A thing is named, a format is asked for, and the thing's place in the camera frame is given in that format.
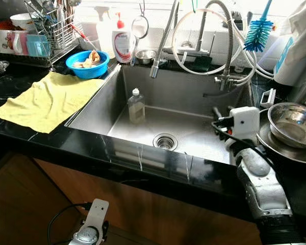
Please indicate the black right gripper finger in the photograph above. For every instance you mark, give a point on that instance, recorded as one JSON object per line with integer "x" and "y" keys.
{"x": 217, "y": 112}

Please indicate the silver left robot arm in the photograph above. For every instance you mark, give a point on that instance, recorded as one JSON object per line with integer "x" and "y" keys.
{"x": 85, "y": 238}

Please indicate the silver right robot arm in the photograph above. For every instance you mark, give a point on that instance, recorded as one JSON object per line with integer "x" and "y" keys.
{"x": 262, "y": 189}

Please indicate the steel sink basin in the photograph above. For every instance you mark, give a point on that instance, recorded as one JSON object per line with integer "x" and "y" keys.
{"x": 183, "y": 117}

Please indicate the dark wooden cabinet front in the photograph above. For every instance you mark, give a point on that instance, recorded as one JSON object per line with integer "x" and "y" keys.
{"x": 143, "y": 214}

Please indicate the green scouring pad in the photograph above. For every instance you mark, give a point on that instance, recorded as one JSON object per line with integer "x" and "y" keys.
{"x": 203, "y": 64}

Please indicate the small white plastic holder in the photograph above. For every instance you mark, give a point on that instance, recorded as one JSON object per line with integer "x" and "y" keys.
{"x": 268, "y": 98}

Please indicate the steel sink drain strainer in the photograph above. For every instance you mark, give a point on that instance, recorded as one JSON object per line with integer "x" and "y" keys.
{"x": 165, "y": 142}

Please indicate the clear plastic tube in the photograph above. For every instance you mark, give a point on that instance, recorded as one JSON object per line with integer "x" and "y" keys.
{"x": 179, "y": 62}
{"x": 255, "y": 64}

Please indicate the large steel bowl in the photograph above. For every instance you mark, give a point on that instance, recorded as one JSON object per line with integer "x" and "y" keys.
{"x": 275, "y": 148}

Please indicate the small steel bowl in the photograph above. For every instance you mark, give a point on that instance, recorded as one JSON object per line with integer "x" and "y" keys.
{"x": 293, "y": 125}

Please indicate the clear dish soap bottle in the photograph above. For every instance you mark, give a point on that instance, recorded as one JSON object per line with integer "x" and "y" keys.
{"x": 136, "y": 109}

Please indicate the white water filter canister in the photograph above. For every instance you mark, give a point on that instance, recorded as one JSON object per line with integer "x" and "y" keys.
{"x": 288, "y": 61}

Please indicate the blue bottle brush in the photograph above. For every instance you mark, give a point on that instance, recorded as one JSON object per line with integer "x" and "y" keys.
{"x": 257, "y": 33}

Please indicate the steel flexible faucet spout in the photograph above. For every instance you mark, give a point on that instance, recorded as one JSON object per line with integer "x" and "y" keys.
{"x": 163, "y": 41}

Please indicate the small steel cup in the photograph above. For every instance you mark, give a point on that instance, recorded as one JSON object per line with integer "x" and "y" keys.
{"x": 145, "y": 56}

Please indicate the white soap dispenser red pump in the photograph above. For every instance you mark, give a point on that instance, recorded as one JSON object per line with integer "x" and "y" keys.
{"x": 123, "y": 46}

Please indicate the beige hanging towel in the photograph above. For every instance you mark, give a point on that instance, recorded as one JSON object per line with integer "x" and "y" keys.
{"x": 303, "y": 20}

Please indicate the blue plastic bowl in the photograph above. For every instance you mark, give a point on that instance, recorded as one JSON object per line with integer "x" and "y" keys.
{"x": 86, "y": 71}

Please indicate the brown and white food scraps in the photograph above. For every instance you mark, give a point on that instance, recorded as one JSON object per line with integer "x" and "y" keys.
{"x": 89, "y": 58}

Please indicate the yellow cloth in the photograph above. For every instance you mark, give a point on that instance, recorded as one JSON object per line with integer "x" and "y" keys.
{"x": 46, "y": 102}

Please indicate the white spray bottle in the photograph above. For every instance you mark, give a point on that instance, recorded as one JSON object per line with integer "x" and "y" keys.
{"x": 104, "y": 28}

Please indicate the teal plastic cup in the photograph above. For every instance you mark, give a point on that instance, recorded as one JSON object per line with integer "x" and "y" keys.
{"x": 38, "y": 46}

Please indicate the white printed mug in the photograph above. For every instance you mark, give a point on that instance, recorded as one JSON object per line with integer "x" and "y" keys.
{"x": 2, "y": 42}

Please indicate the white ceramic bowl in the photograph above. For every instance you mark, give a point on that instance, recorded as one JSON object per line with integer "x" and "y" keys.
{"x": 20, "y": 21}

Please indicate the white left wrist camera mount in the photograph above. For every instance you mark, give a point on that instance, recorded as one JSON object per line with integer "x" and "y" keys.
{"x": 97, "y": 214}

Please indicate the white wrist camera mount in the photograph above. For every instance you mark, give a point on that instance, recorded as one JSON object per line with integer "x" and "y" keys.
{"x": 97, "y": 214}
{"x": 245, "y": 122}

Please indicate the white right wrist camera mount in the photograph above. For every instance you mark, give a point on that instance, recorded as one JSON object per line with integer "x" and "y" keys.
{"x": 245, "y": 122}

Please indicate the steel faucet post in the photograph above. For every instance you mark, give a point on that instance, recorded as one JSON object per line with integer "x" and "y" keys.
{"x": 200, "y": 30}

